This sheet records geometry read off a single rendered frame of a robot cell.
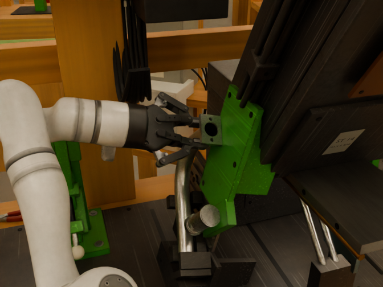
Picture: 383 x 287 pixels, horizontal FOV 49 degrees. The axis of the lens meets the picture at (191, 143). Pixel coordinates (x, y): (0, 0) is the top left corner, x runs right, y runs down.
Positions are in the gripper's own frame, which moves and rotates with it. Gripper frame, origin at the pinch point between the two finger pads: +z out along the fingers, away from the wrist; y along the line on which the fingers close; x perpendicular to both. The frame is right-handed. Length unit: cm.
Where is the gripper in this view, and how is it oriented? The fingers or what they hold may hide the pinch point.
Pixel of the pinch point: (200, 133)
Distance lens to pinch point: 75.7
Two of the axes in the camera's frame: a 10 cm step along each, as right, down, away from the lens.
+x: -3.9, 3.0, 8.7
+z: 9.2, 0.9, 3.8
